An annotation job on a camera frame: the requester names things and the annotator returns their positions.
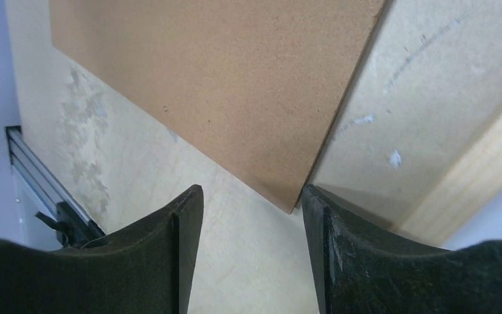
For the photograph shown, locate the brown cardboard backing board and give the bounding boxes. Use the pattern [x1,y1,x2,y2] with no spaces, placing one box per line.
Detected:
[49,1,385,212]

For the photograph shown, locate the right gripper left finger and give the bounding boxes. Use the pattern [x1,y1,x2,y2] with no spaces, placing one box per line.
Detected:
[0,184,204,313]

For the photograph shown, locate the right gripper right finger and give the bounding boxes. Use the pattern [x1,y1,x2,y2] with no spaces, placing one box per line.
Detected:
[301,184,502,313]

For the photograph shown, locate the wooden picture frame with glass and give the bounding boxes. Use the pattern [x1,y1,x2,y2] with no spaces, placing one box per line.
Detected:
[397,111,502,246]

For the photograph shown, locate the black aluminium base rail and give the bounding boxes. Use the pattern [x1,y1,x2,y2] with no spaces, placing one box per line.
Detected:
[5,126,105,251]

